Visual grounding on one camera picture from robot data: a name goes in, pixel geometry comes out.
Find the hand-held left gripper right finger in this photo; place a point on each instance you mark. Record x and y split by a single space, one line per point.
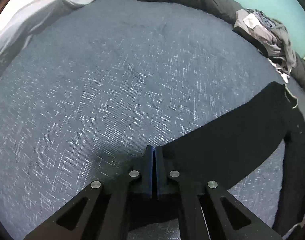
158 170

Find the blue patterned bed sheet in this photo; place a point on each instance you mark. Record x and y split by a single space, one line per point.
105 80

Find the pile of mixed clothes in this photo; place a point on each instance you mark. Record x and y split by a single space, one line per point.
267 37

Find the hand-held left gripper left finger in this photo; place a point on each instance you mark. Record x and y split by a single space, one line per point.
149 170

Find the black sweater with white trim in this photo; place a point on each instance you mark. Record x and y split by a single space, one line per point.
230 135

